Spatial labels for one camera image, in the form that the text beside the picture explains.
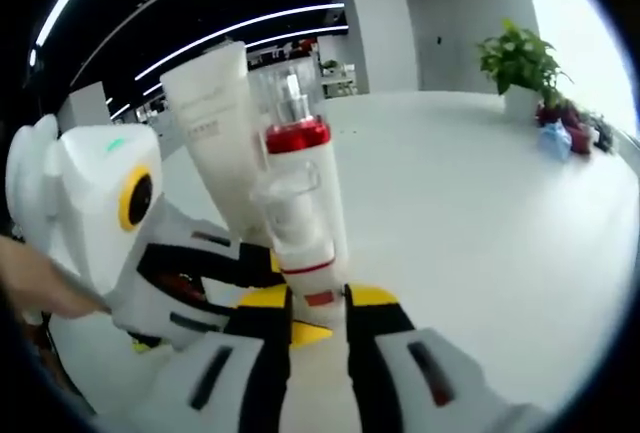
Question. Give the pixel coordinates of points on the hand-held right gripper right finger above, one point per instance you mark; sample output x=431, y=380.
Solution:
x=380, y=378

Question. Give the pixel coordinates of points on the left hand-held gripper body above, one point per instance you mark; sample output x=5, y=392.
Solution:
x=75, y=188

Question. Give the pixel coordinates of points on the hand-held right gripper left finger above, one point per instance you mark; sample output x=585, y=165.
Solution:
x=260, y=378

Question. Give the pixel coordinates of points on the white skincare tube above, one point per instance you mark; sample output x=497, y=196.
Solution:
x=215, y=128

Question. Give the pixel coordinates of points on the white red-banded skincare bottle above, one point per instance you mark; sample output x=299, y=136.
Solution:
x=300, y=135

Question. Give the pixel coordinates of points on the person's left hand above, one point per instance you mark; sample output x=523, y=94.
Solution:
x=35, y=283

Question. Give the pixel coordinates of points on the blue plastic bag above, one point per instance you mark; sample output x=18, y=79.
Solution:
x=552, y=140

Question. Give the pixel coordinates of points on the dark red bag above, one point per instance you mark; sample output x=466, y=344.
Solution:
x=580, y=135

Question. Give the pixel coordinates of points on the black bag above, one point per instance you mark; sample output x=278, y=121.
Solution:
x=602, y=133

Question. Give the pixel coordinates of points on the potted green plant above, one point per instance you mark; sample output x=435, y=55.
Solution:
x=515, y=58

